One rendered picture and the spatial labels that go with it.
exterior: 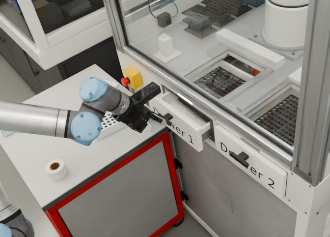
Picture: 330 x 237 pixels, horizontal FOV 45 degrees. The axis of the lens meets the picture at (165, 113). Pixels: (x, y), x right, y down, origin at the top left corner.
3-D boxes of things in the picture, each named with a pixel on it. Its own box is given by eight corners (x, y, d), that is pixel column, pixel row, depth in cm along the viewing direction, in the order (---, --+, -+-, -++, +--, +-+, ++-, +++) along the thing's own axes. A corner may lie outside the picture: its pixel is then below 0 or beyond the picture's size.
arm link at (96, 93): (72, 98, 116) (84, 72, 117) (98, 110, 125) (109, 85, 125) (88, 104, 111) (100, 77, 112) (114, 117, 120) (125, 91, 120)
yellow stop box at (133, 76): (133, 91, 167) (130, 77, 162) (124, 83, 172) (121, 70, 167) (143, 85, 169) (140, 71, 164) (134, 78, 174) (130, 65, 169)
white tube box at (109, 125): (97, 140, 160) (95, 133, 157) (90, 129, 166) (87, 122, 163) (125, 127, 163) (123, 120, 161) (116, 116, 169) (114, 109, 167)
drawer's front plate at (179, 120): (199, 152, 140) (196, 131, 132) (151, 113, 158) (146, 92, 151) (203, 150, 140) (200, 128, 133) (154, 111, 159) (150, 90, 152)
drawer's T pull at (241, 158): (246, 168, 121) (246, 165, 121) (229, 155, 126) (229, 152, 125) (255, 162, 123) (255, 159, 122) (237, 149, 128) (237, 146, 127)
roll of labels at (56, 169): (45, 175, 150) (41, 168, 148) (59, 162, 154) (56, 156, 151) (56, 183, 147) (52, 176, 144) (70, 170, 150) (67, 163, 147)
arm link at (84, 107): (64, 138, 109) (81, 102, 110) (66, 135, 120) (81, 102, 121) (91, 150, 111) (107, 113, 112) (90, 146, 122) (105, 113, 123)
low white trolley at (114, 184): (97, 299, 190) (41, 207, 139) (44, 216, 230) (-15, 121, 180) (190, 225, 212) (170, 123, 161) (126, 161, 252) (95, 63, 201)
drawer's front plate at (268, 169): (281, 198, 121) (283, 176, 114) (215, 148, 140) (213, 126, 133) (285, 195, 122) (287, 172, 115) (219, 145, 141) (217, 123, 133)
